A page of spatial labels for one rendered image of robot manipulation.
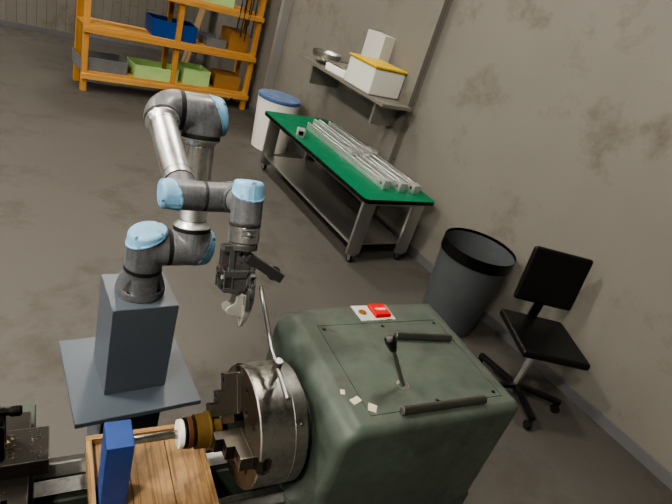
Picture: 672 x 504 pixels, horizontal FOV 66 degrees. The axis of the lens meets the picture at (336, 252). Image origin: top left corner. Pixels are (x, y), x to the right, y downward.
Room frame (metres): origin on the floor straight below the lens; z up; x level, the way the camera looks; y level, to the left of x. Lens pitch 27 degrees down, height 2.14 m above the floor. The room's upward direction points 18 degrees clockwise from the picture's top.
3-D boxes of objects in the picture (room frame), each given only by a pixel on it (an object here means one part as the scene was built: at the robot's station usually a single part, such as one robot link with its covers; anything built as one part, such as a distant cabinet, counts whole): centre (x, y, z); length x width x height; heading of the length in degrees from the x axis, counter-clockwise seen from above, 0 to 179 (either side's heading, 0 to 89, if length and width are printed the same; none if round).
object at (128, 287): (1.35, 0.57, 1.15); 0.15 x 0.15 x 0.10
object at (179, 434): (0.85, 0.27, 1.08); 0.13 x 0.07 x 0.07; 124
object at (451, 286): (3.68, -1.03, 0.36); 0.58 x 0.56 x 0.71; 129
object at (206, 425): (0.91, 0.18, 1.08); 0.09 x 0.09 x 0.09; 34
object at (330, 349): (1.24, -0.27, 1.06); 0.59 x 0.48 x 0.39; 124
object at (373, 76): (5.36, 0.18, 1.41); 0.49 x 0.40 x 0.28; 39
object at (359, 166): (5.06, 0.26, 0.39); 2.15 x 0.82 x 0.78; 39
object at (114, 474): (0.81, 0.34, 1.00); 0.08 x 0.06 x 0.23; 34
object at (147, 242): (1.36, 0.56, 1.27); 0.13 x 0.12 x 0.14; 126
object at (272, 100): (6.51, 1.28, 0.34); 0.58 x 0.55 x 0.68; 39
